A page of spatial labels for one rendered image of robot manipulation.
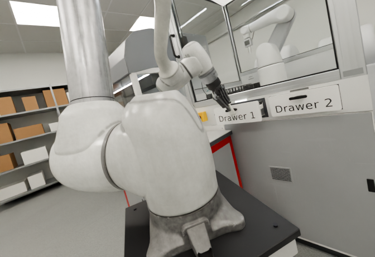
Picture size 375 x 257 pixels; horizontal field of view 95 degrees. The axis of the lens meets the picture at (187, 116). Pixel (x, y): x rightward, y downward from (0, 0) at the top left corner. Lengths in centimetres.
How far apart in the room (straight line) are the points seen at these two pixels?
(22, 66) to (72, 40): 451
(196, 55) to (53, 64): 441
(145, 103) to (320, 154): 94
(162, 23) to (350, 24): 73
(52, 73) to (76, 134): 455
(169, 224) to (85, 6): 51
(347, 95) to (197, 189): 82
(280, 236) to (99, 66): 50
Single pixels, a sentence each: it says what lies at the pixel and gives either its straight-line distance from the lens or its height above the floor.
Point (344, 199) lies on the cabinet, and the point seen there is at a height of 38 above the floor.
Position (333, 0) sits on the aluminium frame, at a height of 126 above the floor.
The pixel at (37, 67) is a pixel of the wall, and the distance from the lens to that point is 499.
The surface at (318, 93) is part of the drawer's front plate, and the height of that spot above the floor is 91.
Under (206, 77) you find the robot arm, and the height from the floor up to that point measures 111.
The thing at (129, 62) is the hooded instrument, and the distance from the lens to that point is 160.
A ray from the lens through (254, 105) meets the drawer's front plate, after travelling 98.
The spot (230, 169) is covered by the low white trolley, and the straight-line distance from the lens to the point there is 119.
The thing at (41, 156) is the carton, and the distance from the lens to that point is 432.
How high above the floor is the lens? 102
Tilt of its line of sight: 5 degrees down
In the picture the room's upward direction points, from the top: 14 degrees counter-clockwise
